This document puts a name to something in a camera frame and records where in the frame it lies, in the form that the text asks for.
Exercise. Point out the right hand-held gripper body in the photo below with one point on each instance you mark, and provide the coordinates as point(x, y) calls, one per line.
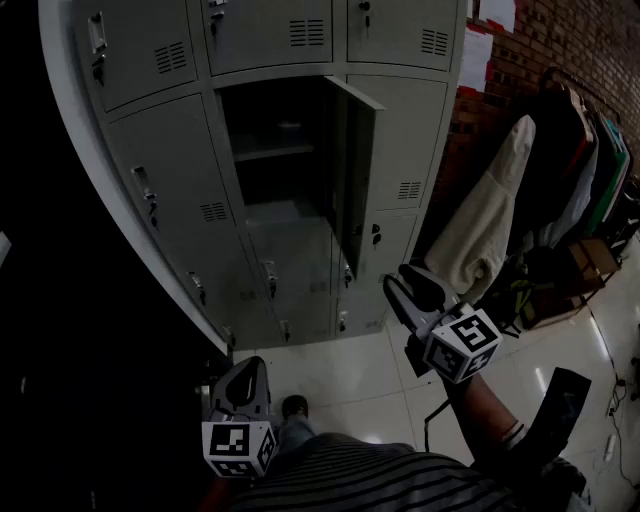
point(462, 345)

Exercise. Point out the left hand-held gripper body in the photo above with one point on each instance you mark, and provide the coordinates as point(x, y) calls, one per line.
point(235, 442)

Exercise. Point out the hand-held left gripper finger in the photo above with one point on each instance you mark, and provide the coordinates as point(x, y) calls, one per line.
point(261, 390)
point(227, 392)

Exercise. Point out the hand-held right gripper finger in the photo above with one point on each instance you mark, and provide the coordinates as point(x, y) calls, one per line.
point(402, 307)
point(425, 287)

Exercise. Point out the locker door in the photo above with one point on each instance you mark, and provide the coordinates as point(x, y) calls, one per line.
point(361, 190)

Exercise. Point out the grey metal locker cabinet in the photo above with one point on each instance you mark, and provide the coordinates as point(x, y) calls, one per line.
point(165, 150)

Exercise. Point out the person's left forearm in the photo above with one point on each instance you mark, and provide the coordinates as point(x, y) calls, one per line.
point(214, 497)

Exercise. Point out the person's right forearm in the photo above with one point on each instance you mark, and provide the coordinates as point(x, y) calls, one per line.
point(487, 417)

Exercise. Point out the person's dark shoe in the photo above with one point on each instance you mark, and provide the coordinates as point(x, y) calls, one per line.
point(295, 405)

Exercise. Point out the person's jeans leg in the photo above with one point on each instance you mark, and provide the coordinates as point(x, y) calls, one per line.
point(296, 432)

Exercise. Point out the black backpack with yellow trim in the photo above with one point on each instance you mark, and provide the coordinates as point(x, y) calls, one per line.
point(515, 297)

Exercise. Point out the cream white coat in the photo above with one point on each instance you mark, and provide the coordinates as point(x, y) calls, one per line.
point(480, 230)

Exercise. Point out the low wooden shelf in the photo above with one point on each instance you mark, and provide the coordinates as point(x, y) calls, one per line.
point(565, 307)

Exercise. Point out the person's striped shirt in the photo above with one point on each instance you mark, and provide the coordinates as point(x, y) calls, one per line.
point(370, 475)

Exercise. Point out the brown cardboard box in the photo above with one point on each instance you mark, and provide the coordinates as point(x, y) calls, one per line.
point(592, 260)

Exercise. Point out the grey-blue hanging garment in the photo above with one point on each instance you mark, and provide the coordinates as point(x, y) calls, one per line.
point(575, 205)

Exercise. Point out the black hanging garment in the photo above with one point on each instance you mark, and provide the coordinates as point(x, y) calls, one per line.
point(547, 165)

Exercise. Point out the white power strip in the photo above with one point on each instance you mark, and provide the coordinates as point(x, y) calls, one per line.
point(608, 448)

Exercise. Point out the red hanging garment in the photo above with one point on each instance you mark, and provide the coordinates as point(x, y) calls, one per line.
point(579, 152)

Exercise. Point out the green hanging garment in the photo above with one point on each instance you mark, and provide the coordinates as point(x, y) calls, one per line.
point(611, 175)

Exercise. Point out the black metal clothes rack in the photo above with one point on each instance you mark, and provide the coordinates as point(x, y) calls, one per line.
point(585, 85)

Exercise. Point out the white paper sheet on wall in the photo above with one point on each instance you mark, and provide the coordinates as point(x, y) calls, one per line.
point(497, 12)
point(476, 57)

